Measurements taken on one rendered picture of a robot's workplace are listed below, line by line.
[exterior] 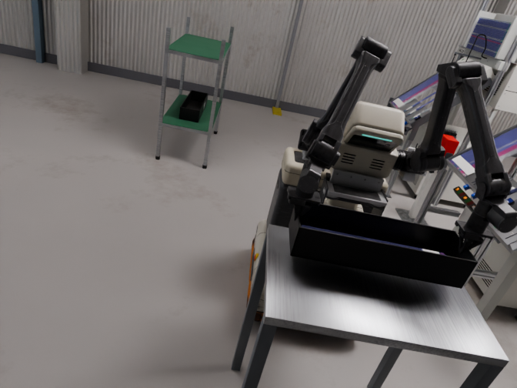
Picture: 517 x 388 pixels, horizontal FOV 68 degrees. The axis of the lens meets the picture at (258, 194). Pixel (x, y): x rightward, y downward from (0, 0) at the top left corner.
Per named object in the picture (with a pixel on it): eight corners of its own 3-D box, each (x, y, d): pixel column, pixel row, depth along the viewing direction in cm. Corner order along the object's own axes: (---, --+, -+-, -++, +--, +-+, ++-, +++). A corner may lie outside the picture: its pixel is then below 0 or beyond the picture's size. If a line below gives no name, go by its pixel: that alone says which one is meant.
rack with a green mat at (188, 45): (155, 159, 342) (165, 27, 288) (175, 125, 421) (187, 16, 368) (206, 168, 345) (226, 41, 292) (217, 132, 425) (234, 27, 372)
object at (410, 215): (403, 222, 334) (441, 140, 296) (395, 209, 355) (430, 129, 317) (429, 228, 336) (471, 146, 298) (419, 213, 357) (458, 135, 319)
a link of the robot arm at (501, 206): (505, 177, 118) (478, 179, 117) (533, 196, 108) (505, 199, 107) (494, 209, 124) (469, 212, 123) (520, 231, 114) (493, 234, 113)
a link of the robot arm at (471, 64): (463, 51, 132) (435, 53, 131) (488, 64, 121) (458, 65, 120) (431, 163, 158) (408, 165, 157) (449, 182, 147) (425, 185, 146)
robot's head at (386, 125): (344, 115, 165) (356, 96, 151) (391, 125, 166) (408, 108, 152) (340, 145, 160) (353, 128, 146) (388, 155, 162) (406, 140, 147)
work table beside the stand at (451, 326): (231, 362, 182) (268, 223, 143) (375, 386, 186) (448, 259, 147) (219, 468, 142) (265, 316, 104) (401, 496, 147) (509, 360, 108)
